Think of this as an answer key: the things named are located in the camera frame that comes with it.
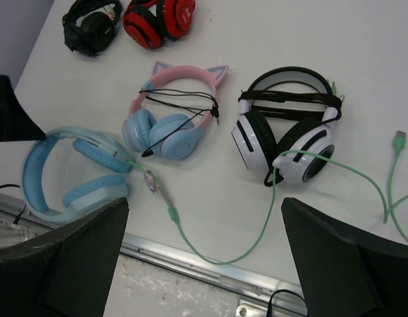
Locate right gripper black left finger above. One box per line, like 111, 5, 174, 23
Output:
0, 198, 129, 316

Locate aluminium table edge rail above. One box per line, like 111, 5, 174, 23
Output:
0, 191, 307, 314

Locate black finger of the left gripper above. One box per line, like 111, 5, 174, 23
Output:
0, 75, 46, 143

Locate green headphone cable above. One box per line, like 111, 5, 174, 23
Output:
127, 130, 408, 265

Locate light blue headphones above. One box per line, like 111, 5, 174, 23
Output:
20, 127, 133, 223

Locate white black headphones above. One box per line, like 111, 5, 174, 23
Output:
231, 66, 343, 188

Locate red black headphones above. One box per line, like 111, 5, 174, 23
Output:
122, 0, 195, 50

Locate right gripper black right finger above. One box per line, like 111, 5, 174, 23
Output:
281, 197, 408, 316

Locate pink blue cat-ear headphones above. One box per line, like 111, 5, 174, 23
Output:
121, 61, 229, 160

